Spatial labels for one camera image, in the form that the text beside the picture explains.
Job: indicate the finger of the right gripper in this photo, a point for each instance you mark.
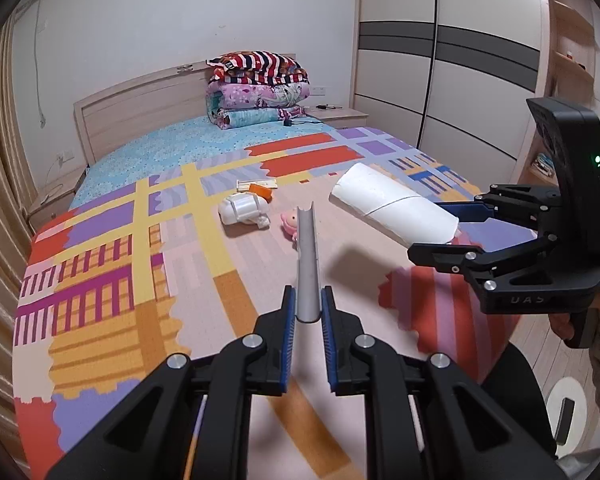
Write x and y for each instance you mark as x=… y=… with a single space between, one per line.
x=460 y=209
x=446 y=257

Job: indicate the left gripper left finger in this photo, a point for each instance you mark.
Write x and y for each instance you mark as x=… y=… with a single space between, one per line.
x=213 y=396

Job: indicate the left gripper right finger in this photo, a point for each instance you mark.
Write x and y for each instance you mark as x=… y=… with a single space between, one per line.
x=360 y=364

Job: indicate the grey plastic channel strip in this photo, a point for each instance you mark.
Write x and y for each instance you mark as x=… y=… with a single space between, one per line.
x=308 y=308

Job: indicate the white paper roll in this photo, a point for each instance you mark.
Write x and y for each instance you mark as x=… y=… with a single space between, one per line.
x=392 y=208

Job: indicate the pink round doll toy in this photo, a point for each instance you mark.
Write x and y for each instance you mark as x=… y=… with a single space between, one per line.
x=289 y=222

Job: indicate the white plastic container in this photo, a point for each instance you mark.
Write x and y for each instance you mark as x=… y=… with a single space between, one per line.
x=245 y=208

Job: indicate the orange plastic lid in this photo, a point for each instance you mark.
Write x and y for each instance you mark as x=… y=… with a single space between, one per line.
x=261 y=191

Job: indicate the white paper label card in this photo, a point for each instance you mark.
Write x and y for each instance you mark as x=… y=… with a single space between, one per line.
x=245 y=185

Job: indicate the white round floor device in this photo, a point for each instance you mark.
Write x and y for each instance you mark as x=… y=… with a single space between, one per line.
x=568 y=411

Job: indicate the colourful patterned bed mat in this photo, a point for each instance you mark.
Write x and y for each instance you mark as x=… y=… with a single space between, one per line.
x=116 y=285

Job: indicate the white grey wardrobe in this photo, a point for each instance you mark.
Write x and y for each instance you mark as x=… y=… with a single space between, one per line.
x=453 y=78

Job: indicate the right wooden nightstand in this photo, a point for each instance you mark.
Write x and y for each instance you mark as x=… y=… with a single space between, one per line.
x=338 y=117

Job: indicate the wooden nightstand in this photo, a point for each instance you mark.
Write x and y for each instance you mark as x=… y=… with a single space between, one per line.
x=55 y=198
x=338 y=117

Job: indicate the wooden open shelf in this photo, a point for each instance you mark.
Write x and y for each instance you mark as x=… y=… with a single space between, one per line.
x=567 y=35

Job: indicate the blue floral bed sheet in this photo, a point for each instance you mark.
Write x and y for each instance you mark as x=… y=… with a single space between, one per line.
x=177 y=145

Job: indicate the striped folded blanket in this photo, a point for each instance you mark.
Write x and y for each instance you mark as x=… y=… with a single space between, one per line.
x=264 y=68

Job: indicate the pink purple folded quilt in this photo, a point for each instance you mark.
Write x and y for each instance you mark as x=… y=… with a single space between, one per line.
x=231 y=106

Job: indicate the left wooden nightstand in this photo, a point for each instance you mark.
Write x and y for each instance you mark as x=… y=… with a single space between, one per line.
x=55 y=198

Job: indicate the wooden headboard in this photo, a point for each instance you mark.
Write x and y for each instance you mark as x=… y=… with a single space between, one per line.
x=115 y=116

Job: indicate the golden striped curtain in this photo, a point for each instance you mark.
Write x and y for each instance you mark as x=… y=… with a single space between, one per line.
x=16 y=194

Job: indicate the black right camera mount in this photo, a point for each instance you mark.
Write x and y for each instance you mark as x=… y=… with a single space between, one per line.
x=571 y=136

